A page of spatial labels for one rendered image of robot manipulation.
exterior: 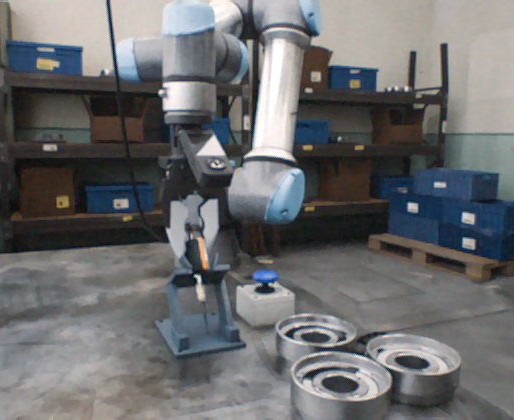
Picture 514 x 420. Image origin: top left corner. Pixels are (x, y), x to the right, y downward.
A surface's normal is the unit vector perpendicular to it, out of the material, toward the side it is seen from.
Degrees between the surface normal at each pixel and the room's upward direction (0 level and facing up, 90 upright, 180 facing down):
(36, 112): 90
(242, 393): 0
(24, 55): 90
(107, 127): 82
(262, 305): 90
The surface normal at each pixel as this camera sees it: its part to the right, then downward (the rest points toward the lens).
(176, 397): 0.01, -0.99
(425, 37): 0.38, 0.13
